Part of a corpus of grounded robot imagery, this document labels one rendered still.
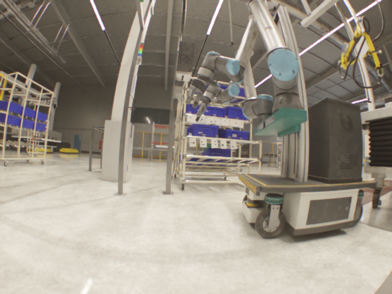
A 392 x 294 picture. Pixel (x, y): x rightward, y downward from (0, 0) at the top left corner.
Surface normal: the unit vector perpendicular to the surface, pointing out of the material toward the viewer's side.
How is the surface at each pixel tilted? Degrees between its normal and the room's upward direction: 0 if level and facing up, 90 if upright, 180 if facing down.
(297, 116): 90
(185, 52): 90
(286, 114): 90
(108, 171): 90
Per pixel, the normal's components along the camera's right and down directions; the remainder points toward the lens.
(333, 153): -0.11, -0.06
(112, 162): 0.17, -0.04
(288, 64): -0.50, 0.01
